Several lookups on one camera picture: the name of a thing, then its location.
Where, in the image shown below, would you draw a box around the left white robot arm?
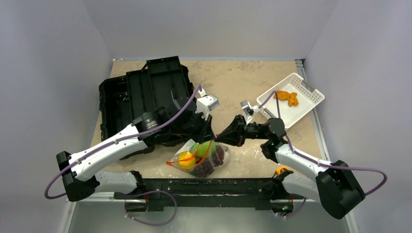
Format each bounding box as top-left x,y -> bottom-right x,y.
56,95 -> 219,202

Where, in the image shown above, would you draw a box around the green cabbage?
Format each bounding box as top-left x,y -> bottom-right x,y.
189,141 -> 216,159

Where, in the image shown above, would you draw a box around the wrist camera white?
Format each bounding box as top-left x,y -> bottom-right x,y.
240,100 -> 259,125
196,89 -> 220,120

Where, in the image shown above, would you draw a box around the aluminium frame rail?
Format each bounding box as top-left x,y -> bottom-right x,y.
66,178 -> 319,206

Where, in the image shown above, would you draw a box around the clear zip bag orange zipper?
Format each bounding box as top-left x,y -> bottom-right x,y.
166,139 -> 230,178

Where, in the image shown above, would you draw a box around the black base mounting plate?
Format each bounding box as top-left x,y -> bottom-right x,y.
114,178 -> 303,214

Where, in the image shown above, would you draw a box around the white plastic basket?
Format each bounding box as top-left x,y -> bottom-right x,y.
256,73 -> 325,130

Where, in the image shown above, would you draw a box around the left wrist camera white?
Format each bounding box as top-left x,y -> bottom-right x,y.
196,89 -> 220,120

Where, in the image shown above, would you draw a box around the orange carrot pieces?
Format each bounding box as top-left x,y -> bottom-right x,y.
274,90 -> 299,107

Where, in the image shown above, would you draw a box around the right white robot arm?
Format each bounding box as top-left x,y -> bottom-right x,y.
215,115 -> 366,219

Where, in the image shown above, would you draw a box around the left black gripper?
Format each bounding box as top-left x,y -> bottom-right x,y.
172,109 -> 215,144

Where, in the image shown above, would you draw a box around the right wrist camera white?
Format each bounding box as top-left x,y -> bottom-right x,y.
240,100 -> 259,125

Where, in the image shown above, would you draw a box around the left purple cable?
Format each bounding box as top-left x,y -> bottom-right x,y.
44,84 -> 203,226

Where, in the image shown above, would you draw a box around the orange emergency button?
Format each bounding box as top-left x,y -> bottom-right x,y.
275,166 -> 290,176

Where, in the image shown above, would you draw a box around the black plastic toolbox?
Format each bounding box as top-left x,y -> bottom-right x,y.
98,64 -> 206,161

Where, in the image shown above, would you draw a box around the yellow orange fruit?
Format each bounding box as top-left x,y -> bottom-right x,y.
177,151 -> 196,169

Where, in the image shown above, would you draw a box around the black toolbox tray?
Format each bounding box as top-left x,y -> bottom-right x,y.
126,56 -> 194,116

